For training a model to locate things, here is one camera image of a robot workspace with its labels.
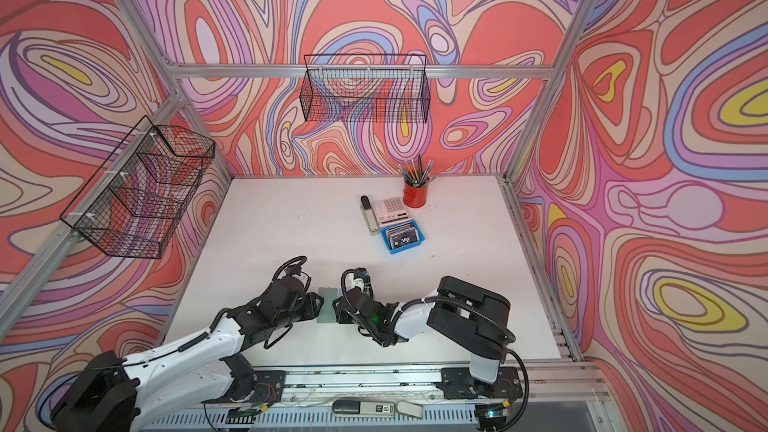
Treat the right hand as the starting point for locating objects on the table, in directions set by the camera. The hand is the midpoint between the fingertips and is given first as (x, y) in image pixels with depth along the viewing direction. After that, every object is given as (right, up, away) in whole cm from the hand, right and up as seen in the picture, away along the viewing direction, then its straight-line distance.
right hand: (339, 311), depth 86 cm
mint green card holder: (-3, 0, -2) cm, 4 cm away
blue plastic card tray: (+25, +21, +13) cm, 35 cm away
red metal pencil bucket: (+24, +34, +23) cm, 48 cm away
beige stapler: (+7, +28, +18) cm, 34 cm away
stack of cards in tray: (+19, +23, +13) cm, 33 cm away
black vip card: (+20, +20, +12) cm, 31 cm away
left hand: (-4, +4, -2) cm, 6 cm away
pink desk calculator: (+15, +29, +21) cm, 39 cm away
